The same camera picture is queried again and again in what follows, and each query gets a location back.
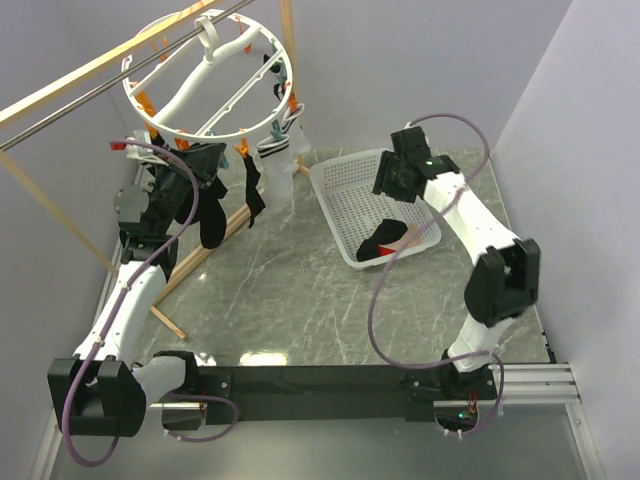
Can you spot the white striped hanging sock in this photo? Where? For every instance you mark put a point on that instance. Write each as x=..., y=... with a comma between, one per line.
x=278, y=169

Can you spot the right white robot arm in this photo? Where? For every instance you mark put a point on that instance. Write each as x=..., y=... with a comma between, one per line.
x=504, y=282

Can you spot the black striped sock at left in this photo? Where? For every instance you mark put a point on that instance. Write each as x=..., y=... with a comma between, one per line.
x=213, y=221

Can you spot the black beige red sock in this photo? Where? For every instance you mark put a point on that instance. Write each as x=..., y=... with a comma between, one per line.
x=386, y=239

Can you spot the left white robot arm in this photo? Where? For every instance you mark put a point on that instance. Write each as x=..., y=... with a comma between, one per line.
x=97, y=392

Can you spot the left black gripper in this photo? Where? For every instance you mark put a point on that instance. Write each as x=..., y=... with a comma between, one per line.
x=204, y=161

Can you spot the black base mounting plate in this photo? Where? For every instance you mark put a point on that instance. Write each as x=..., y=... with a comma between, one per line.
x=343, y=392

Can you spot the wooden rack frame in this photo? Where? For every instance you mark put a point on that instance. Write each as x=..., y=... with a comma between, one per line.
x=222, y=33

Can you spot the white plastic mesh basket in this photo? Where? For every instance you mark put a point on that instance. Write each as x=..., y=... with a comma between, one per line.
x=343, y=186

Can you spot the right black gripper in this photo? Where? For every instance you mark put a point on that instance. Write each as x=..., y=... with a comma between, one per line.
x=382, y=184

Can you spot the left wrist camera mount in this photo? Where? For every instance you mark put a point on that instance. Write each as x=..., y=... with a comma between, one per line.
x=136, y=152

